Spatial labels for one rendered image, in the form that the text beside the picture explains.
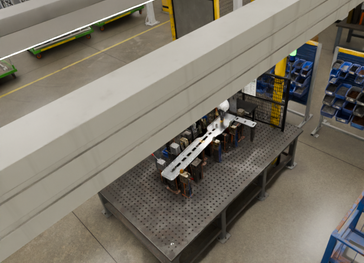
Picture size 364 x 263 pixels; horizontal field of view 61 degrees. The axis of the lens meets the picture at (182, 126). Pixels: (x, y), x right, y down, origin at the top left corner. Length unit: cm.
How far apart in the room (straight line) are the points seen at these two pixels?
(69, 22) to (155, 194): 287
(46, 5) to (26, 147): 81
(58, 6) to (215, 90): 75
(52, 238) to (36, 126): 439
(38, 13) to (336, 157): 480
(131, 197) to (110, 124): 343
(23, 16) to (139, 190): 301
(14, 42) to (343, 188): 449
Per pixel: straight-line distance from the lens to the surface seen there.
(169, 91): 44
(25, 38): 113
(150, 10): 1045
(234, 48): 53
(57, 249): 463
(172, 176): 351
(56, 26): 116
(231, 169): 394
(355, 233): 432
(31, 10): 112
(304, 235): 432
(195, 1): 586
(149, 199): 374
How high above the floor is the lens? 360
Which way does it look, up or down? 39 degrees down
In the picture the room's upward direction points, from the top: 8 degrees counter-clockwise
